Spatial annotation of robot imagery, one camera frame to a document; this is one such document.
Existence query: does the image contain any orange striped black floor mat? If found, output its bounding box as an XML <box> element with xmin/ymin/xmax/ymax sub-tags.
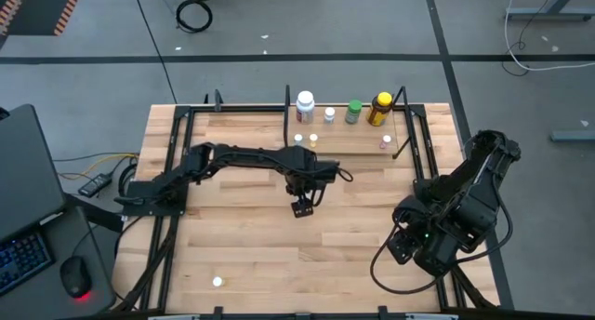
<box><xmin>0</xmin><ymin>0</ymin><xmax>87</xmax><ymax>37</ymax></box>

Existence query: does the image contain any backlit black keyboard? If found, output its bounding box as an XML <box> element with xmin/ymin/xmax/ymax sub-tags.
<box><xmin>0</xmin><ymin>231</ymin><xmax>53</xmax><ymax>297</ymax></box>

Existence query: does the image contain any black power adapter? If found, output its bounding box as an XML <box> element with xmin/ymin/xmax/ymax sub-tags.
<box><xmin>77</xmin><ymin>173</ymin><xmax>112</xmax><ymax>198</ymax></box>

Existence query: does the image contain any amber bottle yellow cap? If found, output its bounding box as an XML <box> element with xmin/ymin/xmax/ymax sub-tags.
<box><xmin>365</xmin><ymin>91</ymin><xmax>394</xmax><ymax>127</ymax></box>

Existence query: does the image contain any white floor cable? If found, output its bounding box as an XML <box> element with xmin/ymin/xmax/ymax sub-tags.
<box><xmin>504</xmin><ymin>0</ymin><xmax>595</xmax><ymax>73</ymax></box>

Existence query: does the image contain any grey metal floor foot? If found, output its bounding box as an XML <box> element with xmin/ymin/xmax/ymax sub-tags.
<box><xmin>550</xmin><ymin>128</ymin><xmax>595</xmax><ymax>143</ymax></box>

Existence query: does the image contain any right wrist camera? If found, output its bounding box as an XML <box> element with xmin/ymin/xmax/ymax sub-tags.
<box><xmin>388</xmin><ymin>230</ymin><xmax>416</xmax><ymax>266</ymax></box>

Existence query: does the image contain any black metal shelf frame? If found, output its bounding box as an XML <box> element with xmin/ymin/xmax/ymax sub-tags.
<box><xmin>282</xmin><ymin>84</ymin><xmax>419</xmax><ymax>161</ymax></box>

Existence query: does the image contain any dark grey side desk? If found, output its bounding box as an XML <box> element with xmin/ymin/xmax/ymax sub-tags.
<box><xmin>39</xmin><ymin>203</ymin><xmax>118</xmax><ymax>320</ymax></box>

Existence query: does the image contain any grey metal desk base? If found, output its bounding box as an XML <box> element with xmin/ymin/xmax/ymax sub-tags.
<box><xmin>505</xmin><ymin>0</ymin><xmax>595</xmax><ymax>22</ymax></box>

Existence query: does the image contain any wooden shelf board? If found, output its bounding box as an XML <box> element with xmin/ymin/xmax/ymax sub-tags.
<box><xmin>286</xmin><ymin>104</ymin><xmax>400</xmax><ymax>156</ymax></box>

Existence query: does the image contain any green medicine bottle green cap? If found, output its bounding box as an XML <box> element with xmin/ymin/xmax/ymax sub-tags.
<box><xmin>344</xmin><ymin>99</ymin><xmax>364</xmax><ymax>126</ymax></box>

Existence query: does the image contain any coiled black floor cable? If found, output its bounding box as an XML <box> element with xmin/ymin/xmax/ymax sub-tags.
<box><xmin>175</xmin><ymin>0</ymin><xmax>214</xmax><ymax>34</ymax></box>

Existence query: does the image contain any black aluminium table frame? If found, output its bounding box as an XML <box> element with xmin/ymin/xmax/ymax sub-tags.
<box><xmin>113</xmin><ymin>89</ymin><xmax>498</xmax><ymax>320</ymax></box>

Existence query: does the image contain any long thin black floor cable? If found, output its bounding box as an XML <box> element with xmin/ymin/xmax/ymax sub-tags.
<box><xmin>130</xmin><ymin>0</ymin><xmax>179</xmax><ymax>103</ymax></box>

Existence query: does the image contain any yellow wire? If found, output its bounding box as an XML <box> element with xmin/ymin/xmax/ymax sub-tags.
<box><xmin>58</xmin><ymin>153</ymin><xmax>139</xmax><ymax>181</ymax></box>

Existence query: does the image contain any black computer mouse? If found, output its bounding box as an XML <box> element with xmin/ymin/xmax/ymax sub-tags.
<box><xmin>59</xmin><ymin>256</ymin><xmax>93</xmax><ymax>300</ymax></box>

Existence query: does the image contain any black cable bundle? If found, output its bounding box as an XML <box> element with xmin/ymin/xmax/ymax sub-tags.
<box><xmin>113</xmin><ymin>215</ymin><xmax>180</xmax><ymax>312</ymax></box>
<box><xmin>445</xmin><ymin>268</ymin><xmax>496</xmax><ymax>311</ymax></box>

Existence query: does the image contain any large white medicine bottle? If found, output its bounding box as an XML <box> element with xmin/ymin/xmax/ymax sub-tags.
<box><xmin>295</xmin><ymin>90</ymin><xmax>316</xmax><ymax>126</ymax></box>

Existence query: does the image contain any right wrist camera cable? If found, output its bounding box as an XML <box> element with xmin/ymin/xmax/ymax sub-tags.
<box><xmin>370</xmin><ymin>203</ymin><xmax>515</xmax><ymax>296</ymax></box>

